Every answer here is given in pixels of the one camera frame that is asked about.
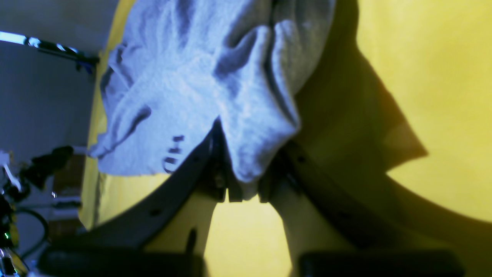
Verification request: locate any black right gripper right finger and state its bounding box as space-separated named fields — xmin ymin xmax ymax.
xmin=258 ymin=142 xmax=465 ymax=277

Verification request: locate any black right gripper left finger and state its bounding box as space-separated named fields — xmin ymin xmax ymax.
xmin=37 ymin=119 xmax=226 ymax=277

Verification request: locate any grey t-shirt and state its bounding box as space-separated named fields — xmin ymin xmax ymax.
xmin=88 ymin=0 xmax=336 ymax=200

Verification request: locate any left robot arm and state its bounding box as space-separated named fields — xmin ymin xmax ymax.
xmin=0 ymin=145 xmax=75 ymax=277

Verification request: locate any yellow table cloth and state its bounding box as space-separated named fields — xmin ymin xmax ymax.
xmin=80 ymin=0 xmax=492 ymax=277

